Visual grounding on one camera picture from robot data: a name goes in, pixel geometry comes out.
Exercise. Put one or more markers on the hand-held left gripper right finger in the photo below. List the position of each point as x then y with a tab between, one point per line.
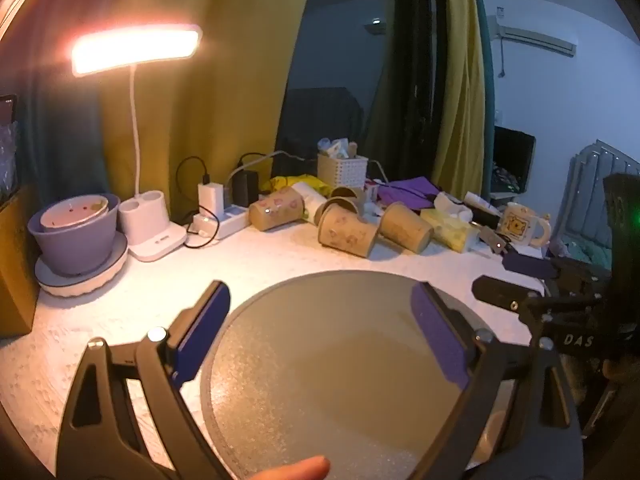
440	335

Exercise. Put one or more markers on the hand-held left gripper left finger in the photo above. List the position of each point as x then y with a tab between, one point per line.
201	330

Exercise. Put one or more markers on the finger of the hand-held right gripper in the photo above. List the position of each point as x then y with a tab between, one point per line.
500	292
527	265

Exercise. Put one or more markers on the brown paper cup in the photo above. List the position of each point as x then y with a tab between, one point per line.
346	193
277	210
405	227
345	232

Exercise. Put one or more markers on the white cartoon mug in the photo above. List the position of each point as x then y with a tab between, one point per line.
517	225

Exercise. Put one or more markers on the yellow tissue pack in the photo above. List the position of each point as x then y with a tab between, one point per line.
450	230

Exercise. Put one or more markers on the black monitor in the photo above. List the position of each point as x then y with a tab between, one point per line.
515	157

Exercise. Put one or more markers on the white power strip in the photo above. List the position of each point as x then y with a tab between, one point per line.
227	222

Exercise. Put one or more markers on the round grey tray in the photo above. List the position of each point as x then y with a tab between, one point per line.
325	360

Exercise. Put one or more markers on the white desk lamp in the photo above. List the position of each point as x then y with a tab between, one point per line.
145	220

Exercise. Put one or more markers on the white round stand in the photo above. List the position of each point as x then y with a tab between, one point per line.
85	285

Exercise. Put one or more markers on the white charger plug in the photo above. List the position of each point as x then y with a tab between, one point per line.
212	197

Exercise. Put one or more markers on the purple cloth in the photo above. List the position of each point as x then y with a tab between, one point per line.
405	191

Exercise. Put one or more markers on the black power adapter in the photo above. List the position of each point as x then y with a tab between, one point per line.
246	189

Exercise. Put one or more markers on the purple bowl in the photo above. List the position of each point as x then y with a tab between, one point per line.
75	250

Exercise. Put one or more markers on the white paper roll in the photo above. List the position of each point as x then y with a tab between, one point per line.
311	202

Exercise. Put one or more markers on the white inner bowl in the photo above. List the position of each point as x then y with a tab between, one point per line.
72	215

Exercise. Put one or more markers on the yellow cloth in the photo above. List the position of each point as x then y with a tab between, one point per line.
305	182

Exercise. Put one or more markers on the yellow curtain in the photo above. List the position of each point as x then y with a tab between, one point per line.
462	85
210	100

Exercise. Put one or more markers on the white plastic basket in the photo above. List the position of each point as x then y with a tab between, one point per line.
342	170

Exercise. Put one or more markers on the cardboard box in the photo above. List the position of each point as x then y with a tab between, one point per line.
15	270

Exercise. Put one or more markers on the white air conditioner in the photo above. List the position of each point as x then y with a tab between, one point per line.
535	35

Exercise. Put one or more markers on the dark picture frame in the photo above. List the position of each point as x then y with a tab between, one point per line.
9	145

